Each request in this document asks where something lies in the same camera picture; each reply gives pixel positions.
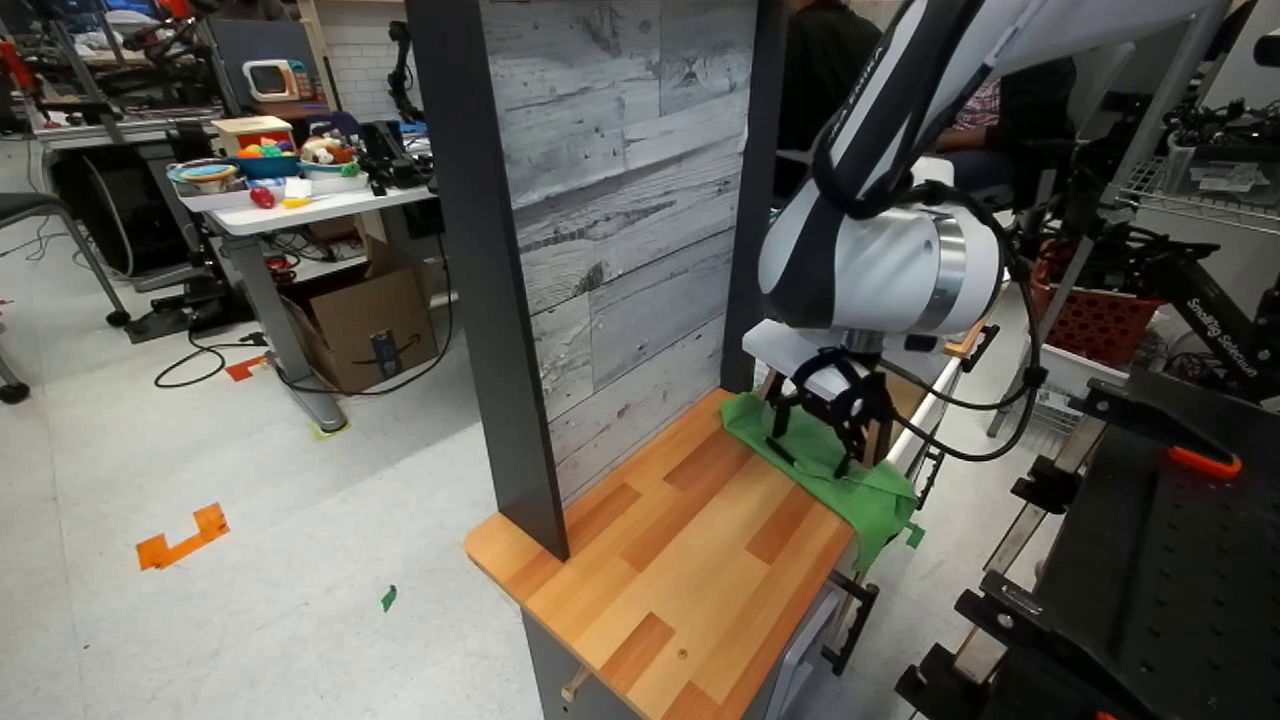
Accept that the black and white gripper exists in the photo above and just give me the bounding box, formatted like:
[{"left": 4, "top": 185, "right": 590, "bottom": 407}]
[{"left": 758, "top": 348, "right": 892, "bottom": 485}]

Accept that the green towel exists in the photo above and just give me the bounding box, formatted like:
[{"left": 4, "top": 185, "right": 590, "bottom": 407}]
[{"left": 716, "top": 388, "right": 927, "bottom": 580}]

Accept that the wooden butcher block counter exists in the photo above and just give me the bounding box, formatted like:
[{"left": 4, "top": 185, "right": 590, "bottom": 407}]
[{"left": 465, "top": 383, "right": 858, "bottom": 720}]

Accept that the gray wood plank panel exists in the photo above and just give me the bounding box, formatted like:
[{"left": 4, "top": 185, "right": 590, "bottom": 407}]
[{"left": 475, "top": 0, "right": 758, "bottom": 504}]

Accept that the red plastic crate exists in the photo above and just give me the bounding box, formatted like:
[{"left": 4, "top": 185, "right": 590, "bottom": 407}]
[{"left": 1030, "top": 249, "right": 1162, "bottom": 371}]

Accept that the person in black top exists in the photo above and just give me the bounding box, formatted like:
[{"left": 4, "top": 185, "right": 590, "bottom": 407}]
[{"left": 775, "top": 0, "right": 887, "bottom": 160}]

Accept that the seated person in dark clothes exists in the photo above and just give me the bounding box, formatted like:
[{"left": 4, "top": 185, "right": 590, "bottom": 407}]
[{"left": 933, "top": 55, "right": 1078, "bottom": 209}]

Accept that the black perforated cart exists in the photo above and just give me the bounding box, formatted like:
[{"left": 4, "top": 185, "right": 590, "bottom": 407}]
[{"left": 892, "top": 363, "right": 1280, "bottom": 720}]

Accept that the brown cardboard box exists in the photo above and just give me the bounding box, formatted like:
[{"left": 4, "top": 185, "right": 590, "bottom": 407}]
[{"left": 284, "top": 266, "right": 442, "bottom": 395}]

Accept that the white desk with gray leg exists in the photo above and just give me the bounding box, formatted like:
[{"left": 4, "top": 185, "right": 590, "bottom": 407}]
[{"left": 175, "top": 167, "right": 442, "bottom": 436}]

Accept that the small orange floor tape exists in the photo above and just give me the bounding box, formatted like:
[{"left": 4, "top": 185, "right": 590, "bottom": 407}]
[{"left": 219, "top": 348, "right": 274, "bottom": 388}]

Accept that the colourful toy box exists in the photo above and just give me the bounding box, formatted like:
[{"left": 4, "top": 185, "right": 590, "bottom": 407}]
[{"left": 208, "top": 113, "right": 300, "bottom": 163}]

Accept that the large orange floor tape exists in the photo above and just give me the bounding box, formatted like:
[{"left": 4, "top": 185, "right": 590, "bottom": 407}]
[{"left": 132, "top": 500, "right": 232, "bottom": 576}]

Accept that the small white toy monitor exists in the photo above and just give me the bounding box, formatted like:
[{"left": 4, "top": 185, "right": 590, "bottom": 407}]
[{"left": 240, "top": 55, "right": 318, "bottom": 113}]

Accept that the teal bowl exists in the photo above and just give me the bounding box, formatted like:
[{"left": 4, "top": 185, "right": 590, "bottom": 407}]
[{"left": 168, "top": 155, "right": 243, "bottom": 199}]

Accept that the short black drawer handle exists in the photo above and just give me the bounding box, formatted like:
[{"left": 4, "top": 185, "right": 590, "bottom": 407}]
[{"left": 908, "top": 447, "right": 947, "bottom": 518}]

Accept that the small black board handle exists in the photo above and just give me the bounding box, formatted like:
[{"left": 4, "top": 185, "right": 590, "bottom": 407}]
[{"left": 940, "top": 322, "right": 1005, "bottom": 378}]

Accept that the long black drawer handle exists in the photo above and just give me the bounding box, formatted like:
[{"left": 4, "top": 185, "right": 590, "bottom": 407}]
[{"left": 816, "top": 571, "right": 883, "bottom": 682}]

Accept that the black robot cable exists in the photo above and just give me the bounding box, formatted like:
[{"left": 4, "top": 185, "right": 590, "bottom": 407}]
[{"left": 866, "top": 246, "right": 1053, "bottom": 469}]

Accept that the narrow black post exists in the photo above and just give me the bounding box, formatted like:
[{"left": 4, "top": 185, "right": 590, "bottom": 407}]
[{"left": 716, "top": 0, "right": 792, "bottom": 395}]

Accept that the wide black post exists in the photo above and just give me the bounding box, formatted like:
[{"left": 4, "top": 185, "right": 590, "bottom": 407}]
[{"left": 404, "top": 0, "right": 575, "bottom": 564}]

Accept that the orange cart handle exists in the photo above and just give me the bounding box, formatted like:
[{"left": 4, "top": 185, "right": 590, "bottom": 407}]
[{"left": 1160, "top": 439, "right": 1246, "bottom": 488}]

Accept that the black floor cable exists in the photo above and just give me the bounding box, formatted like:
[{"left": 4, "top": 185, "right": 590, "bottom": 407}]
[{"left": 148, "top": 329, "right": 272, "bottom": 395}]

